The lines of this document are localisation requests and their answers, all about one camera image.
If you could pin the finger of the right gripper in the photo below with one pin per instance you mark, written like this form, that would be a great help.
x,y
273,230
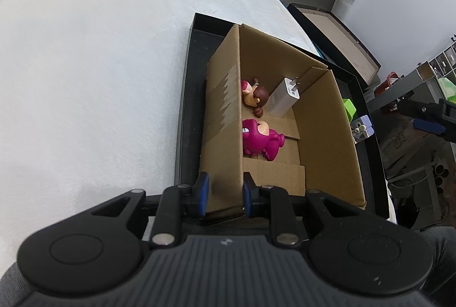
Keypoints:
x,y
409,107
429,127

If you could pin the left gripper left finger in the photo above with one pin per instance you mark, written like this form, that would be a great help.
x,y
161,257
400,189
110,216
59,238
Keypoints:
x,y
196,197

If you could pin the magenta dinosaur figurine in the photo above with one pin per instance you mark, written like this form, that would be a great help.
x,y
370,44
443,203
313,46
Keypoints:
x,y
260,139

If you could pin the black case with brown board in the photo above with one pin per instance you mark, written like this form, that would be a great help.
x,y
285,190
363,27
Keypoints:
x,y
333,39

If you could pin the black shallow tray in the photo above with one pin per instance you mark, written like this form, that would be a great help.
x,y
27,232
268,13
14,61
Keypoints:
x,y
207,34

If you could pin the white power adapter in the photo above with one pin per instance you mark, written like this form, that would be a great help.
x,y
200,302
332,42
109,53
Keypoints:
x,y
283,97

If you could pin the brown cardboard box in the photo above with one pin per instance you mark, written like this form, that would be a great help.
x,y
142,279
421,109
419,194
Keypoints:
x,y
319,150

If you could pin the lavender bunny figurine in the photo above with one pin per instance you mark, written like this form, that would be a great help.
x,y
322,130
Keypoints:
x,y
361,128

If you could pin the brown-haired girl figurine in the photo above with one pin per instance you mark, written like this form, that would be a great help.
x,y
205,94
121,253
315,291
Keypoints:
x,y
254,96

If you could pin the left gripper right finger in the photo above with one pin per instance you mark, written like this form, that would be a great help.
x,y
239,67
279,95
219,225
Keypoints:
x,y
252,200

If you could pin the green plastic block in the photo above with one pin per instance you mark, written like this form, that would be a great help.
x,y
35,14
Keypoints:
x,y
350,109

